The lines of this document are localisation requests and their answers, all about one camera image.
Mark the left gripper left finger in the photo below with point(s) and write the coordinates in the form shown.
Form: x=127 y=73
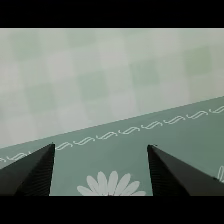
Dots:
x=30 y=176

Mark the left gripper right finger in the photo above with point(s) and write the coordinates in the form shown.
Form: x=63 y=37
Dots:
x=176 y=176

